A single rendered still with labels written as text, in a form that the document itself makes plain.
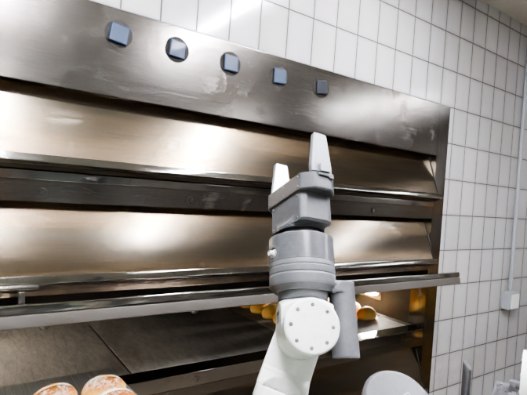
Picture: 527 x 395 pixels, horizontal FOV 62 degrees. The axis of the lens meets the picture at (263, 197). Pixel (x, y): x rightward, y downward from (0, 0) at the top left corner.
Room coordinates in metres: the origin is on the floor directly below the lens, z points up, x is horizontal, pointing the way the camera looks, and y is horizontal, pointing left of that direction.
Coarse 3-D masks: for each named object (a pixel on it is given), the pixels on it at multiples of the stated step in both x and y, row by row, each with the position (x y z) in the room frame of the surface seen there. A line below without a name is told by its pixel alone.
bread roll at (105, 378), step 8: (96, 376) 1.01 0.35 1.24; (104, 376) 1.01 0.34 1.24; (112, 376) 1.02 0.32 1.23; (88, 384) 0.99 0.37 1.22; (96, 384) 0.99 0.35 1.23; (104, 384) 1.00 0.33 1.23; (112, 384) 1.00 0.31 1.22; (120, 384) 1.02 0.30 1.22; (88, 392) 0.98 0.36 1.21; (96, 392) 0.98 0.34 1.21
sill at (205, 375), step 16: (368, 336) 1.64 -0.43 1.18; (384, 336) 1.66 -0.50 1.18; (400, 336) 1.72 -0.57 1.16; (416, 336) 1.78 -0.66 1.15; (256, 352) 1.39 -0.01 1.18; (176, 368) 1.22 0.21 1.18; (192, 368) 1.23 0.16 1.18; (208, 368) 1.24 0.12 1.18; (224, 368) 1.26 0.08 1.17; (240, 368) 1.30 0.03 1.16; (256, 368) 1.33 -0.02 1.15; (128, 384) 1.11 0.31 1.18; (144, 384) 1.13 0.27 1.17; (160, 384) 1.15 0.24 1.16; (176, 384) 1.18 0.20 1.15; (192, 384) 1.21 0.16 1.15
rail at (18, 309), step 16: (240, 288) 1.12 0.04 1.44; (256, 288) 1.15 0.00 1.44; (32, 304) 0.85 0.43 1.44; (48, 304) 0.86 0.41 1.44; (64, 304) 0.88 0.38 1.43; (80, 304) 0.90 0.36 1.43; (96, 304) 0.91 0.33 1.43; (112, 304) 0.93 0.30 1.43; (128, 304) 0.95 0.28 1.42; (144, 304) 0.98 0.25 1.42
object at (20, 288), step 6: (0, 288) 0.85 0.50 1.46; (6, 288) 0.86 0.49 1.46; (12, 288) 0.86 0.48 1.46; (18, 288) 0.87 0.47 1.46; (24, 288) 0.88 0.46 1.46; (30, 288) 0.88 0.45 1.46; (36, 288) 0.89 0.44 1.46; (18, 294) 0.87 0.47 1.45; (24, 294) 0.88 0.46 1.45; (18, 300) 0.87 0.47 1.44; (24, 300) 0.87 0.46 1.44
